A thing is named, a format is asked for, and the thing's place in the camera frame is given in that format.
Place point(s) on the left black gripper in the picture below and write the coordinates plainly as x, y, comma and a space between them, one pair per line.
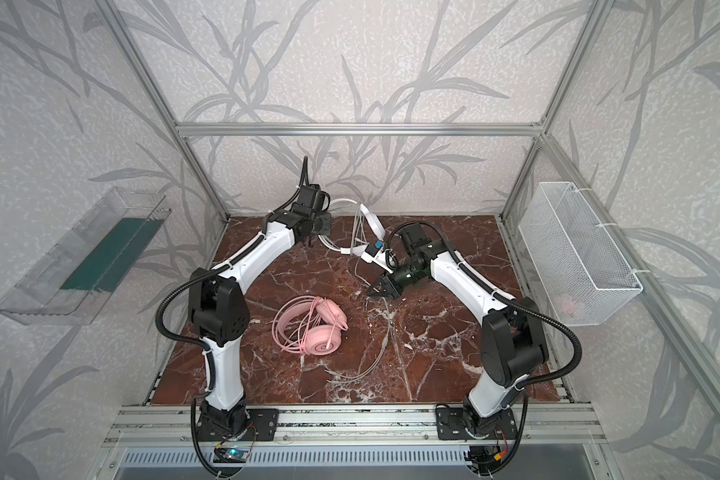
322, 222

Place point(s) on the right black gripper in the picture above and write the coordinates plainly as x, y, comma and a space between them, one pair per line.
393, 282

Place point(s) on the white headphones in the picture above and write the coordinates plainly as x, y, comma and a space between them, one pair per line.
362, 216

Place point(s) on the pink headphones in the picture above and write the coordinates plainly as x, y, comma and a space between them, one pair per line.
309, 325

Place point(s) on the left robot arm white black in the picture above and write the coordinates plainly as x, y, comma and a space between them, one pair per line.
217, 305

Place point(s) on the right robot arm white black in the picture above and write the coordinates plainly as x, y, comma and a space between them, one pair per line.
513, 341

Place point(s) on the pink item in basket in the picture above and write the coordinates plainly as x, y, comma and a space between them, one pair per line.
567, 306

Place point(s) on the right wiring connector board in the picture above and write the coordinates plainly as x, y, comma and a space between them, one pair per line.
487, 458

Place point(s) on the green circuit board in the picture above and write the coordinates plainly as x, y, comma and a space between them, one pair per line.
231, 455

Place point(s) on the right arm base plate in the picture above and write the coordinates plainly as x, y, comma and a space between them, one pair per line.
459, 423

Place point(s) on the white wire mesh basket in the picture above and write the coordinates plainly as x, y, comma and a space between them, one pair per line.
574, 253

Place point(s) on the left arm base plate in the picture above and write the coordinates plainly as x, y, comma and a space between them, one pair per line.
257, 424

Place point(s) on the clear plastic wall bin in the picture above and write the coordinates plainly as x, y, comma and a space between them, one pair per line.
70, 285

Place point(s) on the aluminium front rail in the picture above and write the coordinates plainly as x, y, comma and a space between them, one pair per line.
344, 424

